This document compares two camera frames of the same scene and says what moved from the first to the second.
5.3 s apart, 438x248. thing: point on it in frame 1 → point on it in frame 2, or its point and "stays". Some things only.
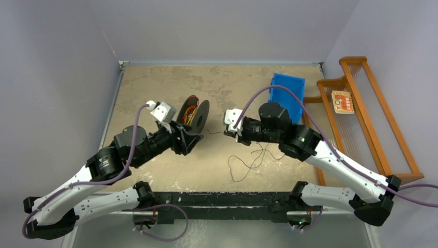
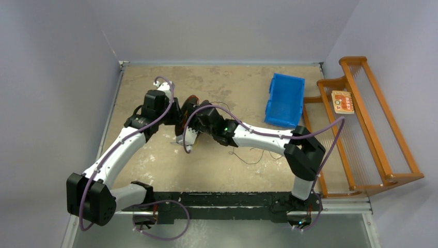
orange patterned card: x=343 y=103 stays
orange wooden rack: x=358 y=122 stays
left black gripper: x=187 y=140 → x=175 y=111
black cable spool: x=193 y=112 stays
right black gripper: x=243 y=138 → x=190 y=123
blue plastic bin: x=284 y=98 stays
